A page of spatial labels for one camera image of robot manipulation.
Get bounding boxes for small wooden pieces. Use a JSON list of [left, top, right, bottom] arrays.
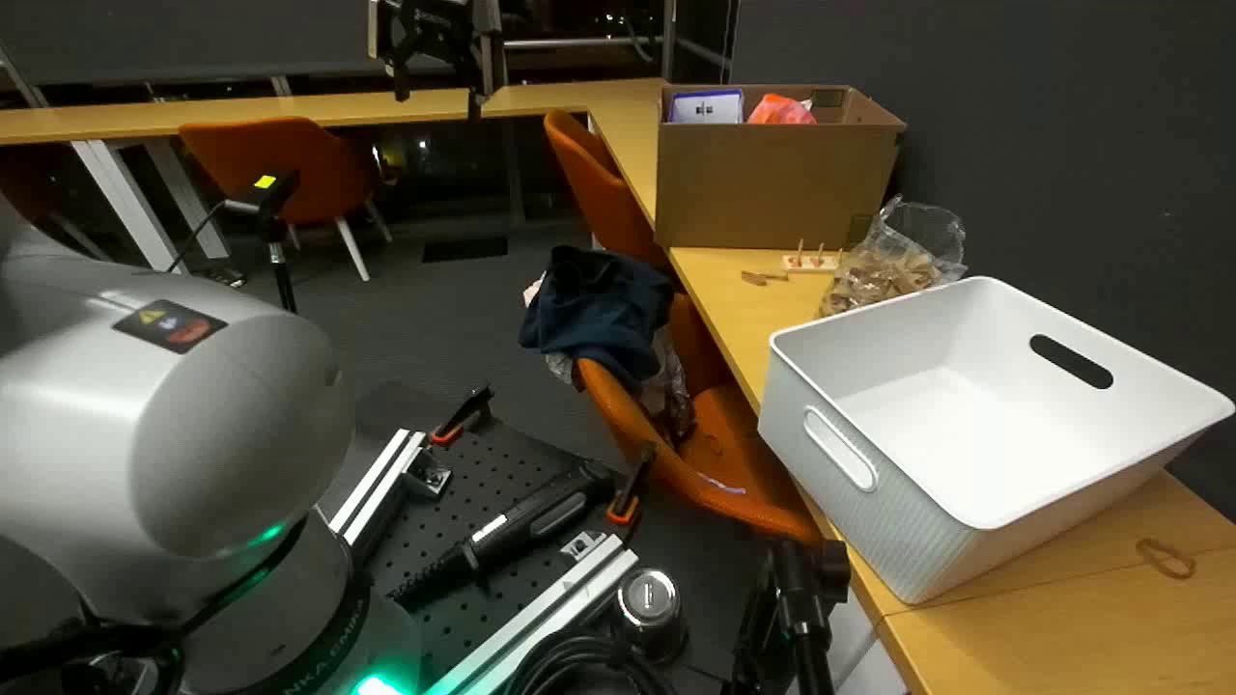
[[737, 240, 844, 289]]

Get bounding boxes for wooden desk with white legs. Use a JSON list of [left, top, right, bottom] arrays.
[[0, 85, 477, 273]]

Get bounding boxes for camera on black stand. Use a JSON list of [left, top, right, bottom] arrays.
[[219, 164, 306, 318]]

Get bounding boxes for red packet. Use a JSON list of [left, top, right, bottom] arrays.
[[745, 90, 818, 127]]

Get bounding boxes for brown cardboard box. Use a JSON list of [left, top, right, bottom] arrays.
[[653, 81, 907, 256]]

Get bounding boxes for dark blue cloth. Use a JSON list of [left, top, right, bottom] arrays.
[[518, 242, 680, 390]]

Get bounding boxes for single tan rubber band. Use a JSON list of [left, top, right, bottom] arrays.
[[1136, 535, 1200, 584]]

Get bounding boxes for orange chair holding clothes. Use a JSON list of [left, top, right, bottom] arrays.
[[573, 289, 826, 547]]

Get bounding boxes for black tripod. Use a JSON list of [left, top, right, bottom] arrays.
[[731, 535, 853, 695]]

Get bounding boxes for orange black clamp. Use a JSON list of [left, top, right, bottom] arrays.
[[603, 442, 660, 533], [424, 381, 500, 453]]

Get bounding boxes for orange chair with white legs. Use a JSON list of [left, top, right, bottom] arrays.
[[543, 108, 673, 273], [179, 114, 397, 285]]

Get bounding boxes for aluminium rail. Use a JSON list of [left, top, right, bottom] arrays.
[[324, 423, 458, 547], [424, 530, 642, 695]]

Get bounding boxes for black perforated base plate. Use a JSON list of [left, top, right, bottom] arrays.
[[344, 381, 651, 681]]

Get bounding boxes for purple white box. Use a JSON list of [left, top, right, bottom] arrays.
[[666, 90, 749, 127]]

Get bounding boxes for black handle tool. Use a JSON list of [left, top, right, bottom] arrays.
[[389, 472, 609, 602]]

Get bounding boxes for black cables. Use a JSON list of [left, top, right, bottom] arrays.
[[494, 628, 673, 695]]

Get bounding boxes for white plastic bin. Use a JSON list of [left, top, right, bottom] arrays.
[[755, 273, 1236, 609]]

